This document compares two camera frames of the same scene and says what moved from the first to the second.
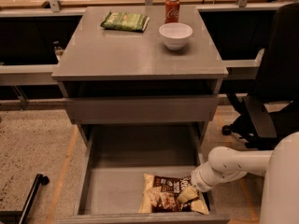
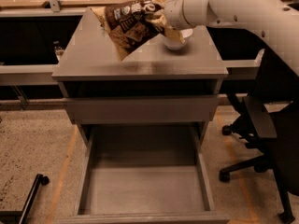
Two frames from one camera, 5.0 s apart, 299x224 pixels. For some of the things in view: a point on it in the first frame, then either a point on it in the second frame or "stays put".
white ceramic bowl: (175, 35) stays put
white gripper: (199, 181) -> (175, 9)
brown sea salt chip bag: (160, 194) -> (130, 25)
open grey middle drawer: (115, 160) stays put
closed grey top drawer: (147, 109) stays put
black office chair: (271, 111) stays put
